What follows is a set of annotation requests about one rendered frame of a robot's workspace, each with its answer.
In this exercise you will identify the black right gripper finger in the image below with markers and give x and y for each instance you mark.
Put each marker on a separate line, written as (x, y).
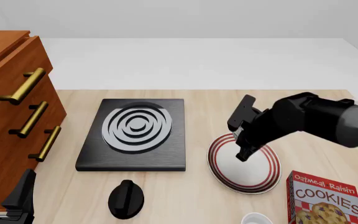
(245, 154)

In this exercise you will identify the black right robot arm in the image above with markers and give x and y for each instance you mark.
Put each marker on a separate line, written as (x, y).
(322, 116)

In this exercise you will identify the oatmeal raisin cookies box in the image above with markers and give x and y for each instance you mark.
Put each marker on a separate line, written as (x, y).
(325, 198)

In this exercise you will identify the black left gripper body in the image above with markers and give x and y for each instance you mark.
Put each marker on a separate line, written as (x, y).
(5, 217)

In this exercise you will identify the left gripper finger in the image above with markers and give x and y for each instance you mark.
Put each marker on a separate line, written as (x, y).
(20, 191)

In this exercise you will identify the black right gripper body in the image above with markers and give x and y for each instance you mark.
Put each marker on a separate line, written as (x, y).
(253, 135)

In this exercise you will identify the white ramekin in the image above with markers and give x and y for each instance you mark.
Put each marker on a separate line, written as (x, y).
(256, 219)

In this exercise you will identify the flat black stove plate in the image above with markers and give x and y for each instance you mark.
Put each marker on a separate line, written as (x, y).
(166, 144)

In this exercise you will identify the white plate with red rings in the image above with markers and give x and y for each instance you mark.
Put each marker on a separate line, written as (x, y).
(250, 172)

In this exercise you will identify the round black stove knob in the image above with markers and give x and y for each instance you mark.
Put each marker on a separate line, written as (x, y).
(126, 200)

